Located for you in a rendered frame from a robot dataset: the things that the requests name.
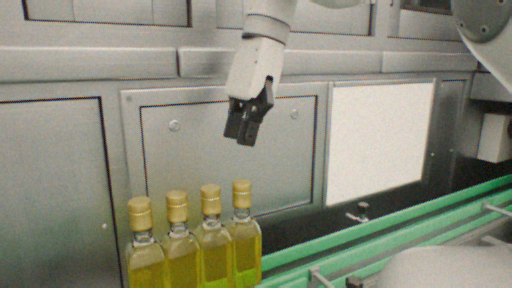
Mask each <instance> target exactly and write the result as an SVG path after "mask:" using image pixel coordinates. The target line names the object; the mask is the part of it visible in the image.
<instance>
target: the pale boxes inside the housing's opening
mask: <svg viewBox="0 0 512 288"><path fill-rule="evenodd" d="M510 119H512V114H506V110H502V111H496V112H489V113H485V114H484V119H483V123H482V128H481V137H480V142H479V146H478V151H477V158H478V159H482V160H486V161H489V162H492V163H499V162H502V161H505V160H507V159H510V158H512V139H511V138H510V136H509V135H508V132H507V127H508V125H509V123H510Z"/></svg>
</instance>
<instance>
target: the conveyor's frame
mask: <svg viewBox="0 0 512 288"><path fill-rule="evenodd" d="M487 235H489V236H490V237H493V238H496V239H498V240H500V241H501V242H505V243H508V244H512V217H510V216H507V215H506V216H504V217H502V218H501V219H498V220H495V221H493V222H491V223H489V224H488V225H484V226H482V227H481V228H479V229H475V230H473V231H472V232H469V233H468V234H464V235H462V236H460V237H459V238H457V239H453V240H451V241H450V242H447V243H444V244H442V245H440V246H471V247H479V245H480V238H484V237H485V236H487ZM379 275H380V273H378V274H376V275H374V276H372V277H369V278H367V279H365V280H363V281H362V282H363V288H375V287H376V284H377V281H378V277H379Z"/></svg>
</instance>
